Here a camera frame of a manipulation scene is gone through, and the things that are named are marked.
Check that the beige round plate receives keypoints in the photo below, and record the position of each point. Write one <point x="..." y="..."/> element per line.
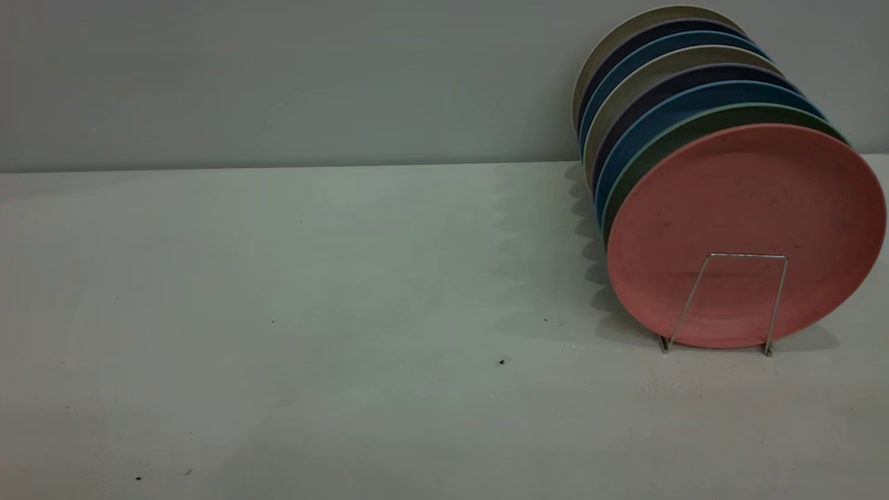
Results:
<point x="687" y="55"/>
<point x="667" y="12"/>

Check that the blue round plate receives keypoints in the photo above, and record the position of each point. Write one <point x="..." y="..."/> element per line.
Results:
<point x="684" y="38"/>
<point x="729" y="92"/>

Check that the pink round plate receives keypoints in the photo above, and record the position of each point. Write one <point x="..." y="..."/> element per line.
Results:
<point x="743" y="208"/>

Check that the dark purple round plate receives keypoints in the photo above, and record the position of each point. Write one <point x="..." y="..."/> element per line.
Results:
<point x="715" y="73"/>
<point x="677" y="25"/>

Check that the green round plate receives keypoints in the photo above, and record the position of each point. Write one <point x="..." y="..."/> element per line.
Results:
<point x="722" y="114"/>

